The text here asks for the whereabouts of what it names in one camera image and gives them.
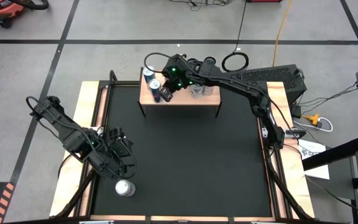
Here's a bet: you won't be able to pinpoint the orange shop vacuum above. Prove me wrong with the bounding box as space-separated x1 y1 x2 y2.
0 0 49 29

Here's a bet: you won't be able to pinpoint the black computer case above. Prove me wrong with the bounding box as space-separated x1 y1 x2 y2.
228 64 307 103

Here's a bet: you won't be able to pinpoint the black table mat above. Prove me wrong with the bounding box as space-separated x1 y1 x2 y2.
91 83 273 218

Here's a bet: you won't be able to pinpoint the orange power plug adapter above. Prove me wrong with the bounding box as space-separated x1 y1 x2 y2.
301 114 323 129

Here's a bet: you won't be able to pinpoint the black cable tangle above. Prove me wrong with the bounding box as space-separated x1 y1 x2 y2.
166 0 233 12

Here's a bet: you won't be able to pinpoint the wooden shelf black metal legs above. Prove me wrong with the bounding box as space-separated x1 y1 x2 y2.
139 67 223 118

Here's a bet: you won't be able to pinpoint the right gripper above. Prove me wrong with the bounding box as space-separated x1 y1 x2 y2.
159 54 196 103

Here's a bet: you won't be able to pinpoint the black metal beam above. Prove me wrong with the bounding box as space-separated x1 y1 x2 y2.
302 135 358 171

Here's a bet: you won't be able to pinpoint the black cable with coil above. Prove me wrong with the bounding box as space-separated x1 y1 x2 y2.
221 0 250 73

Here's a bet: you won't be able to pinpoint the white printed paper sheet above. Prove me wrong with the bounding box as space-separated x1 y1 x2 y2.
296 139 331 180

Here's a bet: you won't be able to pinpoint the long yellow cable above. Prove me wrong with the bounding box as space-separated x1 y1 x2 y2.
272 0 293 68

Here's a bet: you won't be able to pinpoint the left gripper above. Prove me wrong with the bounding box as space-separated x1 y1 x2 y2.
103 126 135 167

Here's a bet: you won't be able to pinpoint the black cable conduit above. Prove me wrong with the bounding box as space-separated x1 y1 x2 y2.
56 169 99 218
265 149 313 220

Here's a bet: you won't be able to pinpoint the white can blue band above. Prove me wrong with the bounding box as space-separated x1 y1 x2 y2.
190 84 204 100

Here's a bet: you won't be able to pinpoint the Red Bull Sugarfree can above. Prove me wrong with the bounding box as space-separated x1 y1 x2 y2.
149 78 163 104

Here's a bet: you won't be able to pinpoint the silver can white lid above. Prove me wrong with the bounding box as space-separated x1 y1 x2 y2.
114 179 136 197

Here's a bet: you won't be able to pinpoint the blue silver Red Bull can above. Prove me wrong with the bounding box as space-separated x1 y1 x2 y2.
142 65 156 83

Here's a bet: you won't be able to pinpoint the white cable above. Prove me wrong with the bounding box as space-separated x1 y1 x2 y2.
293 116 334 133

